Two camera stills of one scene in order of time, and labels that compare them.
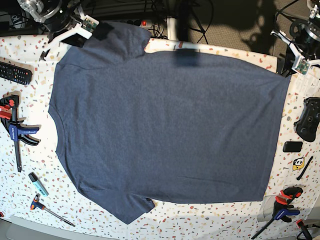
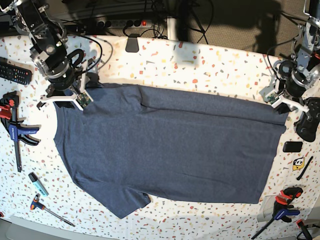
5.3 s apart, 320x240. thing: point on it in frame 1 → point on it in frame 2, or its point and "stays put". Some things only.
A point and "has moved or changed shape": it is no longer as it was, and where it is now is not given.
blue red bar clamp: [281, 208] stays put
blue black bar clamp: [8, 106] stays put
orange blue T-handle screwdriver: [35, 204] stays put
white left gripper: [87, 24] → [83, 98]
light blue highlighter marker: [33, 177] stays put
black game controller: [307, 126] stays put
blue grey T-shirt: [133, 126] has moved or changed shape
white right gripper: [300, 65] → [274, 100]
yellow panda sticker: [298, 163] stays put
